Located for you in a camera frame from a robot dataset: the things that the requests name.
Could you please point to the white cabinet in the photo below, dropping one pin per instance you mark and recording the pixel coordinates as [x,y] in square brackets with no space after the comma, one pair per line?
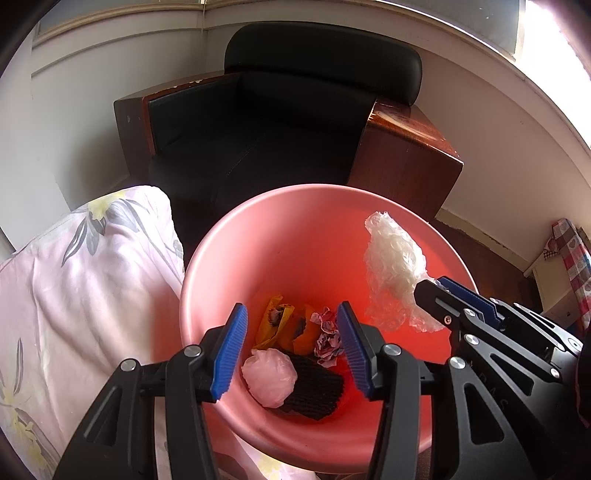
[549,286]

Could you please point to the pink plastic bucket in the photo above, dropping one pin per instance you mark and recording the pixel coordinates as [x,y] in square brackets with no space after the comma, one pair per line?
[300,240]

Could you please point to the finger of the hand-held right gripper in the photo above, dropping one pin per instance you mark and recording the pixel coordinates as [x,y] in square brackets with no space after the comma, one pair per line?
[466,295]
[438,302]

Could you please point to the black foam fruit net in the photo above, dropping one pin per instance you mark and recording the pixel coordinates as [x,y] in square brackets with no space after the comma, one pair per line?
[318,385]

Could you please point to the pink floral tablecloth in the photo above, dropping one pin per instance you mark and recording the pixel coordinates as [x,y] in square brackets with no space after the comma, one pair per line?
[92,300]

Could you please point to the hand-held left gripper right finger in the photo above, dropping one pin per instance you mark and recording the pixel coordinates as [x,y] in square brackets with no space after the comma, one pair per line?
[353,350]

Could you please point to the black leather armchair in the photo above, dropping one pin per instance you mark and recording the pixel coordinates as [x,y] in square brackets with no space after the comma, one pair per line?
[277,138]

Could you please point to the purple maroon paper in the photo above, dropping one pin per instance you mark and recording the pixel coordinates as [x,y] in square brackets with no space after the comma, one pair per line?
[328,341]

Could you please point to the red checkered cloth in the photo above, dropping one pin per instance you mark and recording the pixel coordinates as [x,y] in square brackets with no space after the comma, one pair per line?
[575,267]

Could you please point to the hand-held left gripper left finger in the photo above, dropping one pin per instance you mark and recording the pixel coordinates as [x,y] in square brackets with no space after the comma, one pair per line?
[228,350]

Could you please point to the clear bubble wrap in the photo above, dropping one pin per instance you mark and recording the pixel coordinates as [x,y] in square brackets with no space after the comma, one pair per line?
[392,258]

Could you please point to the white plastic bag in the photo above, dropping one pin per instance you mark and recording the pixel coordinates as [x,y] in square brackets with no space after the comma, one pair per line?
[268,376]

